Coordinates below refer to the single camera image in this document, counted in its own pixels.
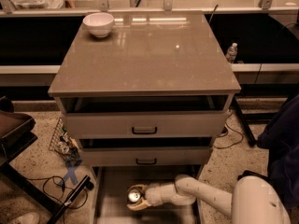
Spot white ceramic bowl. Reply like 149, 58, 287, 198
83, 12, 114, 37

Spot black cable on floor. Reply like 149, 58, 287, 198
214, 112, 245, 150
25, 175, 90, 211

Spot top drawer with handle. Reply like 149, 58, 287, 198
58, 94, 232, 139

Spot open bottom drawer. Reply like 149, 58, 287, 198
89, 165, 204, 224

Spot clear plastic water bottle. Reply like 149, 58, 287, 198
226, 43, 237, 63

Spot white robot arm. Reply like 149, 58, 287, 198
127, 175, 291, 224

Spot pepsi can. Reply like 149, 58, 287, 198
128, 189, 142, 203

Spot black bar on floor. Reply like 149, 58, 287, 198
47, 175, 94, 224

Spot wire basket with items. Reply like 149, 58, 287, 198
49, 119, 80, 162

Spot dark brown chair left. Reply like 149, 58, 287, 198
0, 96, 59, 214

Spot black cable on floor left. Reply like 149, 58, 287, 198
25, 175, 90, 211

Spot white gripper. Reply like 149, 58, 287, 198
127, 183, 164, 211

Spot middle drawer with handle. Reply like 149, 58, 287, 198
79, 137, 211, 166

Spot black cable on floor right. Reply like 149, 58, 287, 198
214, 112, 245, 150

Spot drawer with handle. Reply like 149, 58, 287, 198
58, 94, 232, 139
79, 137, 211, 166

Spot grey drawer cabinet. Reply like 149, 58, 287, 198
48, 10, 242, 224

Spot white shoe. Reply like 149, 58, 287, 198
8, 212, 40, 224

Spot office chair with dark jacket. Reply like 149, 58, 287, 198
238, 95, 299, 210

